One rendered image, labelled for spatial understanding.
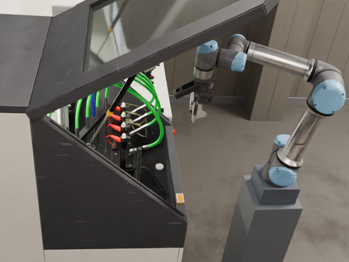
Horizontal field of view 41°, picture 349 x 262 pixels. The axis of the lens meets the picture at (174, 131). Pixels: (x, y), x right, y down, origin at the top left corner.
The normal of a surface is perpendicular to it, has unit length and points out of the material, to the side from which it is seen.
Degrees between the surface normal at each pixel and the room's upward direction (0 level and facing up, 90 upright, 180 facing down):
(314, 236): 0
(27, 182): 90
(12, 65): 0
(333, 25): 90
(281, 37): 90
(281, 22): 90
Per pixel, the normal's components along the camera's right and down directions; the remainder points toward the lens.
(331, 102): -0.21, 0.46
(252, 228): 0.12, 0.61
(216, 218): 0.10, -0.79
